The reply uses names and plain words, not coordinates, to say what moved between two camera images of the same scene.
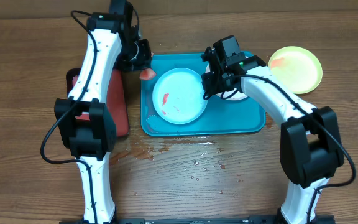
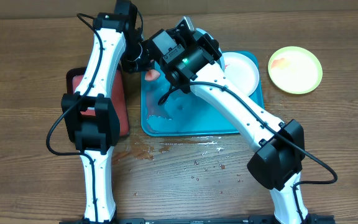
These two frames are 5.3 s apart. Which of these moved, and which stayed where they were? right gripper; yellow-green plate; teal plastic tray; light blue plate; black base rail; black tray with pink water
Moved: light blue plate; right gripper
Stayed: yellow-green plate; black tray with pink water; teal plastic tray; black base rail
